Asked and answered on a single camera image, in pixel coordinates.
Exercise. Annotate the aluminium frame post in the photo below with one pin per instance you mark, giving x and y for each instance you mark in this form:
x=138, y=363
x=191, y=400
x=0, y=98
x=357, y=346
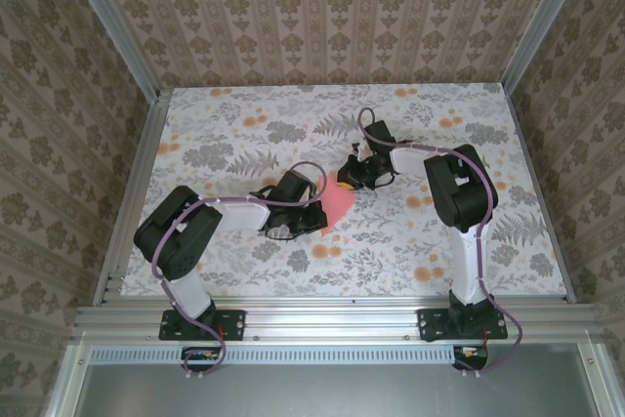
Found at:
x=112, y=21
x=542, y=16

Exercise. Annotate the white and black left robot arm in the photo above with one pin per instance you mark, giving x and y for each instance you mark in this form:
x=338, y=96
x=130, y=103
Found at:
x=239, y=214

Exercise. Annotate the long aluminium mounting beam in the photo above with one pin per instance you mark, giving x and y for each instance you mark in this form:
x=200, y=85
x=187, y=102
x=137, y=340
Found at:
x=332, y=321

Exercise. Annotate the pink cloth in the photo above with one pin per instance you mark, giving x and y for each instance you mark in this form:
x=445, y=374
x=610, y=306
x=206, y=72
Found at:
x=337, y=202

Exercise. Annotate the black controller board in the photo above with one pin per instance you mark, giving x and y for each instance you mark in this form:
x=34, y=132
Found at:
x=471, y=357
x=195, y=363

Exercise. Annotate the aluminium table side rail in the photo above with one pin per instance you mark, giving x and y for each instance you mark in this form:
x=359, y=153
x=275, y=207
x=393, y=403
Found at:
x=540, y=192
x=137, y=182

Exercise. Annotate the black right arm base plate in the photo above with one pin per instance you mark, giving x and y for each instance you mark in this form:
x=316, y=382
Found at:
x=430, y=326

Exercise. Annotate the floral patterned table cover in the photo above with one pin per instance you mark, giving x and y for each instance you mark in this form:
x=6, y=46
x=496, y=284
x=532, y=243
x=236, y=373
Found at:
x=244, y=270

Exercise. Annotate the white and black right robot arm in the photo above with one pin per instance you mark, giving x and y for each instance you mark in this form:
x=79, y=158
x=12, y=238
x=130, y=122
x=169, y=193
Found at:
x=415, y=158

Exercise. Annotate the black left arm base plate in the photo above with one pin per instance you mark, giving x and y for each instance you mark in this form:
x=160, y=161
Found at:
x=234, y=324

